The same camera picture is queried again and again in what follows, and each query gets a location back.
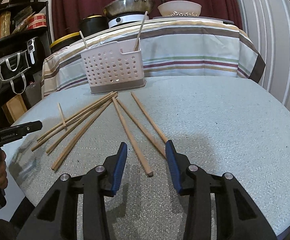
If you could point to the grey cutting board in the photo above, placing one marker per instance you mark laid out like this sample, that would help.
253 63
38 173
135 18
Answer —
209 20

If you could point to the dark snack packet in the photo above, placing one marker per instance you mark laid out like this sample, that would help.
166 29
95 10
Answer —
21 18

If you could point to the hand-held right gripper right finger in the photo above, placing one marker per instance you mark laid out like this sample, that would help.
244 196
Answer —
172 165

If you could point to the black shelf unit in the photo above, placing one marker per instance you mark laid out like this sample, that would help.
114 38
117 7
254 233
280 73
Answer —
17 38

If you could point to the white induction cooker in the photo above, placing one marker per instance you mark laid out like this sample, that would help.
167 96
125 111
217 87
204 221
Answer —
125 20

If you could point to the white colander bowl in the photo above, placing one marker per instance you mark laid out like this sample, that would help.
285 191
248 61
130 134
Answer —
179 8

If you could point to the brown cardboard box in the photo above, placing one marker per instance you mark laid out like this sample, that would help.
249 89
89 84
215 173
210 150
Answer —
14 108

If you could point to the striped tablecloth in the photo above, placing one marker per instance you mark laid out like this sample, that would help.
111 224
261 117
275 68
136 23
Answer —
184 47

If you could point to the group of brown wooden chopsticks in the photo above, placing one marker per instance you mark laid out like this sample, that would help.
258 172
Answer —
134 140

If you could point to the pale thin single chopstick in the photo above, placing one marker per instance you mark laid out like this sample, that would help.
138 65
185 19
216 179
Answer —
83 40

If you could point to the pink perforated utensil holder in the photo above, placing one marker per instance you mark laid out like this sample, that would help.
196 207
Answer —
110 67

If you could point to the black air fryer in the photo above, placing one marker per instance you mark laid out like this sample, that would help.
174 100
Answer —
34 51

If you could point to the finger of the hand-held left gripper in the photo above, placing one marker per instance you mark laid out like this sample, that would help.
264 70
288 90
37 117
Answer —
30 126

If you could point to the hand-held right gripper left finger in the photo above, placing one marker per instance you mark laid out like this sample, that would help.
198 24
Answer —
120 165

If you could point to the white cabinet door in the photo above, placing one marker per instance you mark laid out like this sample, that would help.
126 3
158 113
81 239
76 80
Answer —
272 42

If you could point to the flat black pan yellow rim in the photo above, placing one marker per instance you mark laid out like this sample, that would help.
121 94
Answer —
65 41

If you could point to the red and white round box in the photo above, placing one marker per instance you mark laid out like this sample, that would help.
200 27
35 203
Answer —
37 21

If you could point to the black pot with yellow lid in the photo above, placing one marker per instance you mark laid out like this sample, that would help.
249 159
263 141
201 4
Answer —
93 26

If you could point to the yellow packet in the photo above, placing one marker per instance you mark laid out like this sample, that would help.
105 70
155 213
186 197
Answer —
5 23

